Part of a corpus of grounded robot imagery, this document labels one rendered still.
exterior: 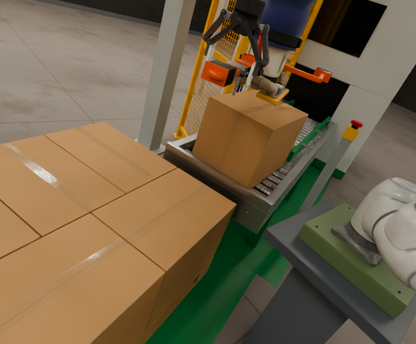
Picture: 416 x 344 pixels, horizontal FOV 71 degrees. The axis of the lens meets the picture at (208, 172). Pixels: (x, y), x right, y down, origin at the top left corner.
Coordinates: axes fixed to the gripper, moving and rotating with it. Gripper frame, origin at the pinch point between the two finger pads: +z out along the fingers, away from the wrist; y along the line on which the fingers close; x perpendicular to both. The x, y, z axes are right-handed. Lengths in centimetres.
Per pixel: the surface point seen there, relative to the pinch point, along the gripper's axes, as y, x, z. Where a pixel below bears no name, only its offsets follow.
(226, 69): -0.7, 5.0, -2.1
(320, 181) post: -54, -100, 61
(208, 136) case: 16, -60, 48
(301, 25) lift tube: -8, -55, -18
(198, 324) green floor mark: -25, -9, 122
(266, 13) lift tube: 7, -50, -18
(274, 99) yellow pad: -11.1, -43.3, 11.2
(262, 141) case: -13, -54, 35
